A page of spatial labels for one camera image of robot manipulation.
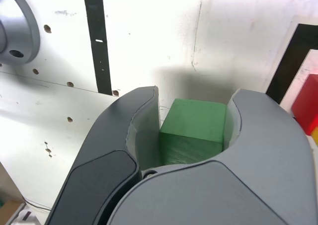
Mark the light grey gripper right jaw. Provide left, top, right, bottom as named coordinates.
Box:
left=105, top=87, right=314, bottom=225

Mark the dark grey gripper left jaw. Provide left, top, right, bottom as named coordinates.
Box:
left=46, top=85, right=165, bottom=225

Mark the green cube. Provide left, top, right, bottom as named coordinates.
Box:
left=159, top=98, right=227, bottom=166

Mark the yellow cube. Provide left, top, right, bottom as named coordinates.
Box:
left=309, top=127, right=318, bottom=146

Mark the red cube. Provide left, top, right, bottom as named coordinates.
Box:
left=291, top=73, right=318, bottom=136

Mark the black tape square outline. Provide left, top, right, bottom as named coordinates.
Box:
left=265, top=23, right=318, bottom=105

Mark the brown cardboard box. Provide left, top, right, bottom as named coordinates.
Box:
left=0, top=200, right=24, bottom=225

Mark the black tape strip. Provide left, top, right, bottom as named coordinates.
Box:
left=82, top=0, right=113, bottom=96

